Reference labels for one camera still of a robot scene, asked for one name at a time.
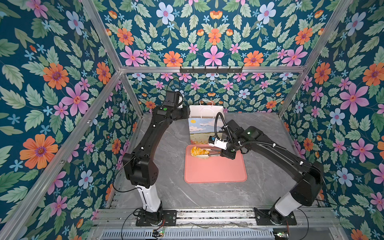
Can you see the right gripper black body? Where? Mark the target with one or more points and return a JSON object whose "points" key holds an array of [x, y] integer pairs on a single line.
{"points": [[229, 152]]}

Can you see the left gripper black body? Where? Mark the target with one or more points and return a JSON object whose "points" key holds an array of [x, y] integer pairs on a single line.
{"points": [[181, 112]]}

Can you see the painted landscape paper bag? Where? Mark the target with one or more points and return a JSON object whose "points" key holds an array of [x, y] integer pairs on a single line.
{"points": [[202, 123]]}

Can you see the braided bread loaf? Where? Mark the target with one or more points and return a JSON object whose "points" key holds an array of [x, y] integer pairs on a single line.
{"points": [[199, 153]]}

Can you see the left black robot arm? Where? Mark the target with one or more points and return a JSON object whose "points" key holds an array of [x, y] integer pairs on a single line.
{"points": [[139, 166]]}

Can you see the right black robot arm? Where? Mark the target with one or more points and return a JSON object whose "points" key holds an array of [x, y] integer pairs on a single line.
{"points": [[309, 177]]}

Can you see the pink plastic tray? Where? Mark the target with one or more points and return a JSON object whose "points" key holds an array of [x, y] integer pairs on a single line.
{"points": [[215, 169]]}

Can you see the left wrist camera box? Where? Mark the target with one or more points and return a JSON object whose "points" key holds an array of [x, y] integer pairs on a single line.
{"points": [[173, 99]]}

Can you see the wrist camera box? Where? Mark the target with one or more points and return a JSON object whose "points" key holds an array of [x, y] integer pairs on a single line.
{"points": [[173, 99], [217, 143]]}

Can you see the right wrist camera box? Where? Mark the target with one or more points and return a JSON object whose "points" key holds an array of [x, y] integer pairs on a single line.
{"points": [[217, 143]]}

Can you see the black hook rail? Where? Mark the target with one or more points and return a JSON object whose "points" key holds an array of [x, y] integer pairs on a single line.
{"points": [[211, 70]]}

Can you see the aluminium cage frame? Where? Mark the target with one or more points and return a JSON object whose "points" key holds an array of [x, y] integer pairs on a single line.
{"points": [[54, 68]]}

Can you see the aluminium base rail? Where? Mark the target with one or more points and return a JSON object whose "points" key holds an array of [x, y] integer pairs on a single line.
{"points": [[306, 223]]}

